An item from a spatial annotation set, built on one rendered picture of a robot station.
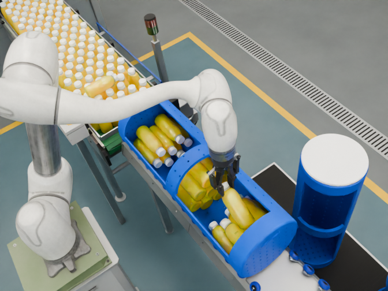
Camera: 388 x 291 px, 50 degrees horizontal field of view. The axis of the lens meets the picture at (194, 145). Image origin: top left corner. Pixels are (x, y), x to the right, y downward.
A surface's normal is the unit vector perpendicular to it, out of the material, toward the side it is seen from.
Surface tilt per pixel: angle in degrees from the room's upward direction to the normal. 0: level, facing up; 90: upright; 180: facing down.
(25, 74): 26
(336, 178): 0
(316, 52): 0
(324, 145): 0
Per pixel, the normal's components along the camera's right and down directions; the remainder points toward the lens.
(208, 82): 0.18, -0.60
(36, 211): -0.26, -0.50
